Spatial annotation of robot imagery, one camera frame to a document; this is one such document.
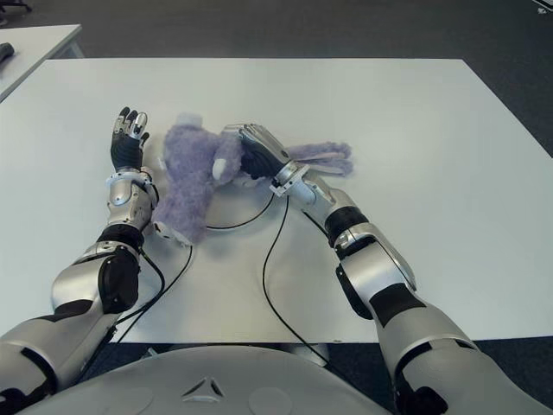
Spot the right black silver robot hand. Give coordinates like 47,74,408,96
222,123,299,181

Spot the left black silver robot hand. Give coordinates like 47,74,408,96
110,106,151,172

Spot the purple plush bunny doll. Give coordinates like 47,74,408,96
151,112,356,247

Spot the white plate with black rim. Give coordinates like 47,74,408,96
202,179,277,231

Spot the white side table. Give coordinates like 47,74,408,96
0,23,83,103

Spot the grey robot torso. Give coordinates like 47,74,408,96
25,345,390,415

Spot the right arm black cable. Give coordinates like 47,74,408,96
261,192,332,364

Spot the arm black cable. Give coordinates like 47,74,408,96
261,192,332,364
81,241,194,373

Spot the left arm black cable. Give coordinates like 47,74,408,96
81,241,194,373

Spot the grey table pedestal base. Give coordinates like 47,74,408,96
280,343,332,368

